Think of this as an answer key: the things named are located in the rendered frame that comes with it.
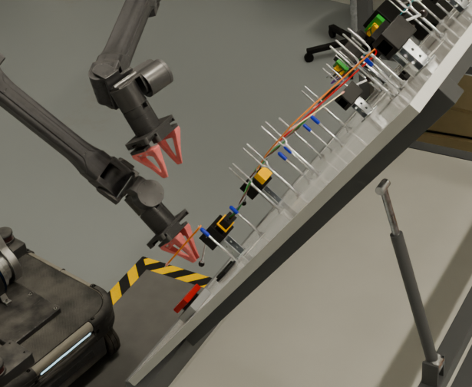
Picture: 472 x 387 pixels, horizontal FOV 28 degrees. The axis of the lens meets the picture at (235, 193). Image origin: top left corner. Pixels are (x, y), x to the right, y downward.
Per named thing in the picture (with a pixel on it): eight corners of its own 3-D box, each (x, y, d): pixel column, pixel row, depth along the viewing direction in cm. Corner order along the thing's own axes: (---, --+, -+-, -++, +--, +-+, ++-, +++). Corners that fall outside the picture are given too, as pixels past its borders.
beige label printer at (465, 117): (381, 149, 296) (381, 94, 285) (403, 114, 311) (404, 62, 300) (477, 166, 284) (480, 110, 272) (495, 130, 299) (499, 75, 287)
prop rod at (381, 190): (382, 187, 153) (422, 325, 166) (389, 178, 154) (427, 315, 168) (374, 186, 153) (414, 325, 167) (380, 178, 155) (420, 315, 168)
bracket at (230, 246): (243, 251, 200) (226, 235, 200) (249, 246, 198) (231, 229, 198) (232, 263, 197) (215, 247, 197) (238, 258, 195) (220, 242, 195)
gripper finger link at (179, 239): (215, 243, 207) (186, 211, 206) (197, 262, 202) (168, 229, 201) (198, 253, 211) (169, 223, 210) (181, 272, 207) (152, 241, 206)
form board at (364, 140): (362, 112, 278) (358, 107, 278) (621, -158, 202) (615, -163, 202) (133, 386, 198) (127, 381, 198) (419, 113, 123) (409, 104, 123)
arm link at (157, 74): (100, 104, 196) (88, 70, 191) (141, 75, 201) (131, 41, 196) (136, 123, 189) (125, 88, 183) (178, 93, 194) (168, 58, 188)
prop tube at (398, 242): (424, 375, 172) (384, 238, 159) (430, 365, 174) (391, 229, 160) (440, 377, 171) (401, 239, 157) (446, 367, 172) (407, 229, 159)
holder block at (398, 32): (458, 28, 157) (418, -8, 157) (422, 70, 153) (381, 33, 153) (445, 40, 162) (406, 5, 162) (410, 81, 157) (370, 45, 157)
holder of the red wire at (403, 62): (434, 34, 221) (399, 3, 221) (405, 67, 215) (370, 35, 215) (423, 44, 226) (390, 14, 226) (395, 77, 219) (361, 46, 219)
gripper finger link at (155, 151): (189, 161, 193) (166, 123, 190) (171, 180, 188) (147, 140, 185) (167, 168, 198) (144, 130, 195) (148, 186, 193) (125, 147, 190)
